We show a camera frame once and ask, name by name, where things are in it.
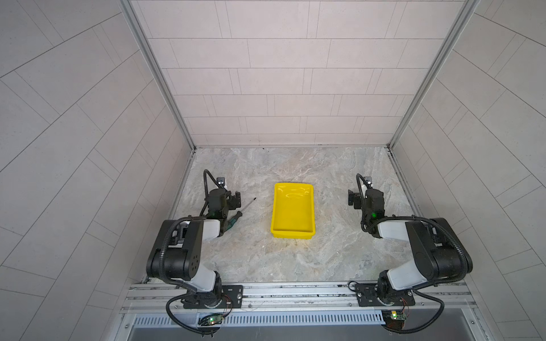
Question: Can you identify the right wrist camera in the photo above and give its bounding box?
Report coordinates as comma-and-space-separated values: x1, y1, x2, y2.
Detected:
364, 177, 373, 189

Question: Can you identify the left circuit board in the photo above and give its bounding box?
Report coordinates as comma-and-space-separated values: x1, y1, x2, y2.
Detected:
198, 313, 225, 327

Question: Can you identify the circuit board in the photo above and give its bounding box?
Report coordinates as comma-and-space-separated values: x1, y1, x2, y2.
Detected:
198, 313, 225, 327
382, 311, 407, 330

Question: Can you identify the aluminium rail frame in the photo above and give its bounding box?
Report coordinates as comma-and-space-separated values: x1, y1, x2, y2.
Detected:
114, 278, 491, 341

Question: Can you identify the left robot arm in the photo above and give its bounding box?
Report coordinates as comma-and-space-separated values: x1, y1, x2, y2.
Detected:
146, 188, 243, 309

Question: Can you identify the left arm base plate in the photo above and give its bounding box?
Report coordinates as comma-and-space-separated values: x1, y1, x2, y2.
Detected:
181, 285, 244, 309

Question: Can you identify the yellow plastic bin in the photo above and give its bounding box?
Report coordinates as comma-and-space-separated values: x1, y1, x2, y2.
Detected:
270, 183, 316, 240

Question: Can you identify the green handled screwdriver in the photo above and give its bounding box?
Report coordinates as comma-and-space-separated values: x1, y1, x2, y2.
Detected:
225, 197, 257, 232

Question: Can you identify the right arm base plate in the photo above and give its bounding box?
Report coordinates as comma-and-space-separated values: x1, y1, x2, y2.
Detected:
348, 281, 415, 307

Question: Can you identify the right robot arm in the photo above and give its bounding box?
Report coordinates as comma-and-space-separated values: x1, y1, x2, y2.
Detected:
348, 188, 473, 307

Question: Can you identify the right circuit board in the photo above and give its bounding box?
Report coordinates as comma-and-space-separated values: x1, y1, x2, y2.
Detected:
382, 311, 407, 330

